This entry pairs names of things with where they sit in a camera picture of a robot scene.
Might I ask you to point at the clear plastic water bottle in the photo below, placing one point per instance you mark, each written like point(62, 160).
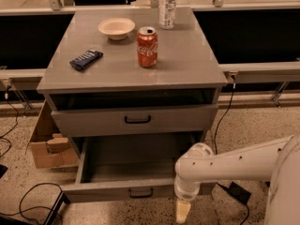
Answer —
point(167, 10)

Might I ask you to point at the black stand leg left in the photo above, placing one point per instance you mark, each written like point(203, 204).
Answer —
point(54, 211)

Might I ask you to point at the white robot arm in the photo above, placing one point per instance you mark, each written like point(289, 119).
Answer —
point(277, 162)

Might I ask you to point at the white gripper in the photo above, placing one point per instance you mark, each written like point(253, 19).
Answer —
point(185, 192)

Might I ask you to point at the grey drawer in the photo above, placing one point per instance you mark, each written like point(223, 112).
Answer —
point(124, 121)
point(127, 167)

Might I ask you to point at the red coca-cola can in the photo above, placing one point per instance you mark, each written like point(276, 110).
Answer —
point(147, 46)

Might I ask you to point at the grey drawer cabinet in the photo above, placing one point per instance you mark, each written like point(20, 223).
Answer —
point(187, 72)

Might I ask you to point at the grey top drawer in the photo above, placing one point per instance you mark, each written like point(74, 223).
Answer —
point(124, 121)

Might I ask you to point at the black power adapter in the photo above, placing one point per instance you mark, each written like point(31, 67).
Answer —
point(239, 193)

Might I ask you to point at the dark blue snack packet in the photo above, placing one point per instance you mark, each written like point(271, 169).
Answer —
point(85, 60)

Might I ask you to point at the white paper bowl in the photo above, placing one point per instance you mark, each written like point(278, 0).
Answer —
point(116, 28)

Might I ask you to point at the brown cardboard box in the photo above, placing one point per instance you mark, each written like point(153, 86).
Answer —
point(50, 149)

